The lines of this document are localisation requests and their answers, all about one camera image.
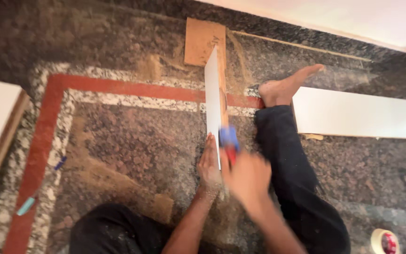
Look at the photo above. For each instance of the person's right hand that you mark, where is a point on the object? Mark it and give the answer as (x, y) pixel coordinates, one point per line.
(250, 180)

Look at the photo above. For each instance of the person's right foot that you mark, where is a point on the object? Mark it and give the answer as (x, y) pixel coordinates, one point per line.
(284, 86)

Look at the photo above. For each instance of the person's right fingers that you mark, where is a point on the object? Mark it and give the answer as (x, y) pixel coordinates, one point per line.
(227, 165)

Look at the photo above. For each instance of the blue and red hand tool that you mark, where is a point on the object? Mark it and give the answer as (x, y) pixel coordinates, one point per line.
(229, 141)

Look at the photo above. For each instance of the long white laminated board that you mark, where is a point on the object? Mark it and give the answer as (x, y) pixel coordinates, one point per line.
(361, 113)

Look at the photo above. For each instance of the large white panel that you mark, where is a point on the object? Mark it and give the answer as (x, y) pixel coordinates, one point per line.
(347, 21)

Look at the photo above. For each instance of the person's trouser leg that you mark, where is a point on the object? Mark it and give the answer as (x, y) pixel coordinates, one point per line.
(118, 229)
(294, 176)

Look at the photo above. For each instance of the thin wooden strip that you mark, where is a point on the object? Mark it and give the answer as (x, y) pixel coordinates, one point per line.
(301, 46)

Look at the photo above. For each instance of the person's left trouser leg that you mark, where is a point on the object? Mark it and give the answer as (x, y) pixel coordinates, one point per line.
(118, 229)

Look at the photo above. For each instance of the person's left hand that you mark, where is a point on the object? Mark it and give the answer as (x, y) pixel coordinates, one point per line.
(208, 165)

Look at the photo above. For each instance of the masking tape roll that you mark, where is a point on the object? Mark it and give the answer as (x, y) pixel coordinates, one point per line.
(384, 242)

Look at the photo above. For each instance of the person's right trouser leg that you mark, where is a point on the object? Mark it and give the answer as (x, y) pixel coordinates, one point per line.
(294, 176)

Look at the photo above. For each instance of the person's left fingers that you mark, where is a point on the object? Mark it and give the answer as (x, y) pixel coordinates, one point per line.
(208, 151)

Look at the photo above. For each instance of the narrow white laminated plywood board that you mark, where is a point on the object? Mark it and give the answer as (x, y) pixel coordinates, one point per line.
(213, 102)

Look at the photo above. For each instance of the small wood chip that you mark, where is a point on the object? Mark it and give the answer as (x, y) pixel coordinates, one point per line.
(312, 136)

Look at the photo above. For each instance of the brown plywood offcut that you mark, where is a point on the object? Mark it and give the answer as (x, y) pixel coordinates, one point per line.
(201, 40)

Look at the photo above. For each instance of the teal marker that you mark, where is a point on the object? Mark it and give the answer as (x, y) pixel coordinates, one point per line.
(25, 206)

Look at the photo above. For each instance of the blue pen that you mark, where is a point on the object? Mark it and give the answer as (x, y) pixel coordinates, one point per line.
(60, 163)

